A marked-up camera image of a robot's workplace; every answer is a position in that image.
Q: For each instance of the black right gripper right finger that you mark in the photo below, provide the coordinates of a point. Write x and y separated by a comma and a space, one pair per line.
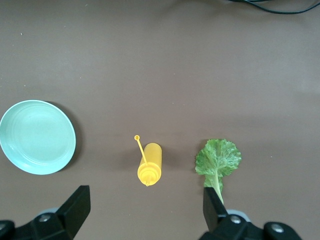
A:
217, 217

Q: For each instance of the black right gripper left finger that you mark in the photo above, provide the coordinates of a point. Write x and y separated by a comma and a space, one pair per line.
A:
65, 220

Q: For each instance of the yellow squeeze bottle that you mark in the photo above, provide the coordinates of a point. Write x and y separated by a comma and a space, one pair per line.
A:
151, 162

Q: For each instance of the green lettuce leaf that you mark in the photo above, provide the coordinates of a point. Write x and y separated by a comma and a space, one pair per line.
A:
218, 157

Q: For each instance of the mint green plate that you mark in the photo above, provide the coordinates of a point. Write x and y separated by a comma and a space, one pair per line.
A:
37, 137

